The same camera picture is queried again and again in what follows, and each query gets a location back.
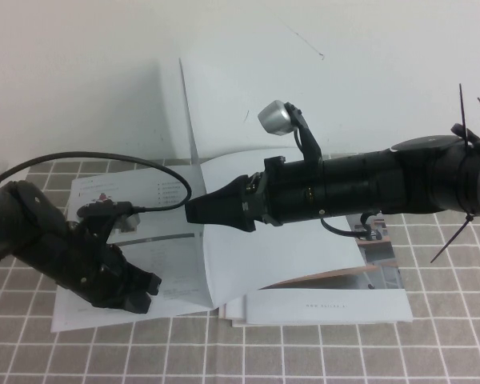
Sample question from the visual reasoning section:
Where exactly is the grey white-grid tablecloth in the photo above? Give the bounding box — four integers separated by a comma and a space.
0, 150, 480, 384

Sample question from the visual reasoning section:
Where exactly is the white robot catalogue book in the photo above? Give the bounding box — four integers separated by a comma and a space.
50, 58, 385, 333

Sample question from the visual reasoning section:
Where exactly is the black right camera cable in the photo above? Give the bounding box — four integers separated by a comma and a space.
318, 210, 382, 242

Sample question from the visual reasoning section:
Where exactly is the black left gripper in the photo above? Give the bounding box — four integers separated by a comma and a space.
34, 222, 163, 316

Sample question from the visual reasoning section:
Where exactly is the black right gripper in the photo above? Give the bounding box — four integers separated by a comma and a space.
186, 154, 326, 234

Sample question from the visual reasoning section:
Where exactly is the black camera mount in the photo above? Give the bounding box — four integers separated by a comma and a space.
77, 198, 136, 243
284, 102, 324, 166

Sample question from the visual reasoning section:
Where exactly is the black left camera cable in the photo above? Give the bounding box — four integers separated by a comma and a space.
0, 150, 194, 214

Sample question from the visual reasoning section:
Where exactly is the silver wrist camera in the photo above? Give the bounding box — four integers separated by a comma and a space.
257, 99, 298, 137
117, 213, 142, 236

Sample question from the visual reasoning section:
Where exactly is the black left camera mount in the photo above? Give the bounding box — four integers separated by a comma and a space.
77, 198, 136, 243

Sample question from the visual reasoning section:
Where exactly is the white booklet stack under books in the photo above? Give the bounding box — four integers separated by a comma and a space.
218, 303, 250, 329

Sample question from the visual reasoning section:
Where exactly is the black camera cable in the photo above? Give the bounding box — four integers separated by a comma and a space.
318, 210, 382, 242
0, 150, 194, 214

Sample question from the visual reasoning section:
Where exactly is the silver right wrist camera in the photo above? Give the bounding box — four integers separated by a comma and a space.
257, 99, 298, 137

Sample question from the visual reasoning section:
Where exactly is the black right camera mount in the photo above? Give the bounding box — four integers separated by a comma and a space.
284, 102, 324, 166

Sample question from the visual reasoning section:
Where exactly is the closed book with office photo cover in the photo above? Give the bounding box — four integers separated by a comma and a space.
246, 211, 415, 326

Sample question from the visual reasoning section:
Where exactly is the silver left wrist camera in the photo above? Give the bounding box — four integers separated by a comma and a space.
117, 213, 142, 236

